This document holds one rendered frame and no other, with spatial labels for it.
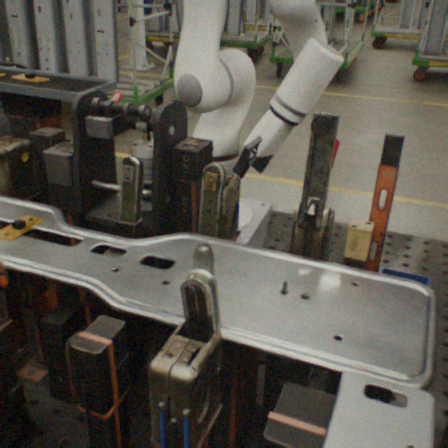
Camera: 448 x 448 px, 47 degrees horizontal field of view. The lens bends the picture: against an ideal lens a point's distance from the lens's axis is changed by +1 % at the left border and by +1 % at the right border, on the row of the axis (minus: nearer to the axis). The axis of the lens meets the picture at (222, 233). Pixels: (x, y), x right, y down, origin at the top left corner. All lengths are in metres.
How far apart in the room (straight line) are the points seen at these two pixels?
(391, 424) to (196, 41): 0.87
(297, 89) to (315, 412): 0.70
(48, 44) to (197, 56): 4.36
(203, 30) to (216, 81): 0.11
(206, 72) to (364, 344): 0.71
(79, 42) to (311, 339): 4.83
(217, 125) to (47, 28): 4.29
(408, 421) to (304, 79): 0.72
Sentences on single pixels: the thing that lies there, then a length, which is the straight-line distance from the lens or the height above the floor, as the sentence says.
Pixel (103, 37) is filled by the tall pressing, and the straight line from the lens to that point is 5.20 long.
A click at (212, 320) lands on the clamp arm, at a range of 0.58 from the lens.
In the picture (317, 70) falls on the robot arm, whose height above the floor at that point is 1.22.
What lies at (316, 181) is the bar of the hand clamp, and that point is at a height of 1.11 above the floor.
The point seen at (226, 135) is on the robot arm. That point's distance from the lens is 1.26.
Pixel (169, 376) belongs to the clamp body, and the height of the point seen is 1.04.
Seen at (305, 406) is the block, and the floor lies 0.98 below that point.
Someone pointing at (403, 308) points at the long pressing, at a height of 1.00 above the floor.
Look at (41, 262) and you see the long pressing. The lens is 0.83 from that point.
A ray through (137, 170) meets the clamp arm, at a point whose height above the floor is 1.08.
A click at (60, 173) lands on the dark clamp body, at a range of 1.05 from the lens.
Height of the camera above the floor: 1.42
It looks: 28 degrees down
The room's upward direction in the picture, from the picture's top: 1 degrees clockwise
